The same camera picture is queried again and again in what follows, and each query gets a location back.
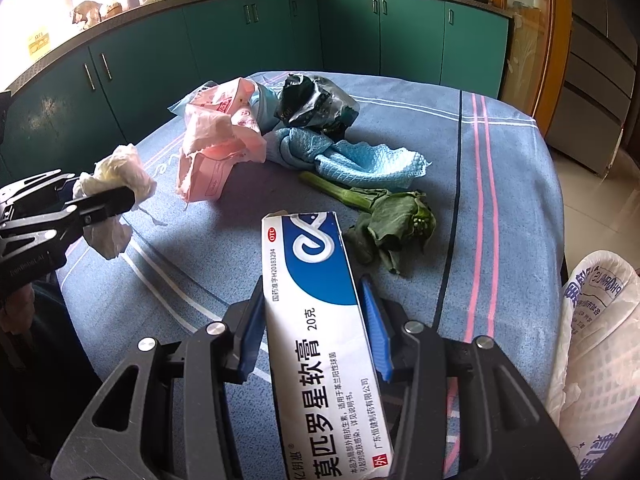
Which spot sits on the teal lower kitchen cabinets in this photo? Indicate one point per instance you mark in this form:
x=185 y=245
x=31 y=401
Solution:
x=250 y=40

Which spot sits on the blue striped table cloth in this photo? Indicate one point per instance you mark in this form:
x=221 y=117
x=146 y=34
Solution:
x=210 y=260

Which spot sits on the blue and white medicine box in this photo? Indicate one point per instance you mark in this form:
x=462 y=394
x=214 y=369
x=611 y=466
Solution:
x=320 y=360

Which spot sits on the green vegetable stalk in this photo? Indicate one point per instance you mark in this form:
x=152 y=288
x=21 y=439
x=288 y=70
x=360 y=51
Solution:
x=400 y=220

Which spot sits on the wooden framed glass door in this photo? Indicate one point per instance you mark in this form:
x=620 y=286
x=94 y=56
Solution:
x=530 y=50

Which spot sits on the waste bin with white liner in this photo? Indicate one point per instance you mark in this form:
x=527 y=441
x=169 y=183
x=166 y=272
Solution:
x=600 y=340

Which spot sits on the large pink plastic wrapper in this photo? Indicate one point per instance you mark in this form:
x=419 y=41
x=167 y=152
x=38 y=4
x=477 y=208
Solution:
x=215 y=160

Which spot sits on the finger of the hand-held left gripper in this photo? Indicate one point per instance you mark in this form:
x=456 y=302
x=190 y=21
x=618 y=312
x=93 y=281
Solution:
x=40 y=190
x=95 y=207

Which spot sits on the brown crumpled bag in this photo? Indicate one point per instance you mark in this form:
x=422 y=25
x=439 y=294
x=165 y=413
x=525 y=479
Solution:
x=87 y=14

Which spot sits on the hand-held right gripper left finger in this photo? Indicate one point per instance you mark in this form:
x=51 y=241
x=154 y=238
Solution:
x=250 y=332

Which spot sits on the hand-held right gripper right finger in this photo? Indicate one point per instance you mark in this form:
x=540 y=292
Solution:
x=377 y=330

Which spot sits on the black plastic bag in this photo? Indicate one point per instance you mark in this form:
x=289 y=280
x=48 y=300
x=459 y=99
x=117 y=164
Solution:
x=310 y=102

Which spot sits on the pink and blue plastic wrapper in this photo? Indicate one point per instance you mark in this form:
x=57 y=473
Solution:
x=240 y=97

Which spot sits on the white tissue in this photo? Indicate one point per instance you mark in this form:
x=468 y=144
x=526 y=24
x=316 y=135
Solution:
x=122 y=167

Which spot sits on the light blue wiping cloth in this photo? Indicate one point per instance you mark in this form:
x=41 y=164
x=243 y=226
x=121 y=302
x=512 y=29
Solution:
x=350 y=160

